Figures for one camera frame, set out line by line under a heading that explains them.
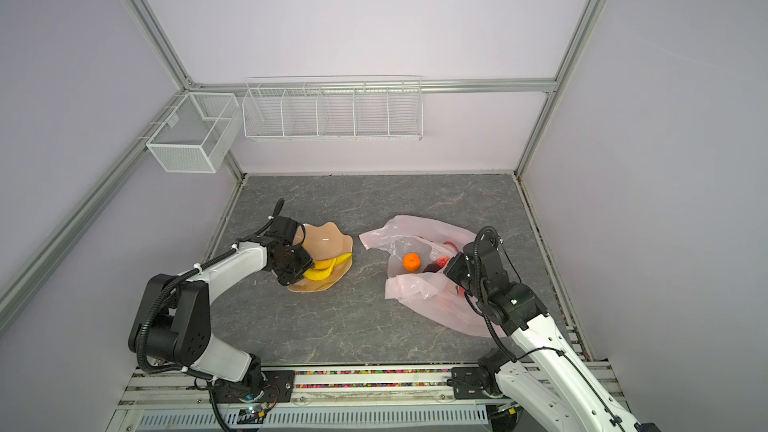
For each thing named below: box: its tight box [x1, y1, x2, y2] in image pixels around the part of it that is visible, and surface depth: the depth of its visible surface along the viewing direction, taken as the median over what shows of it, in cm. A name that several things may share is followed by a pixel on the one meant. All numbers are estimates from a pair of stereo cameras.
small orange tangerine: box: [403, 252, 421, 272], surface depth 95 cm
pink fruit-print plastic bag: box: [359, 215, 506, 338], surface depth 80 cm
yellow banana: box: [304, 253, 353, 281], surface depth 91 cm
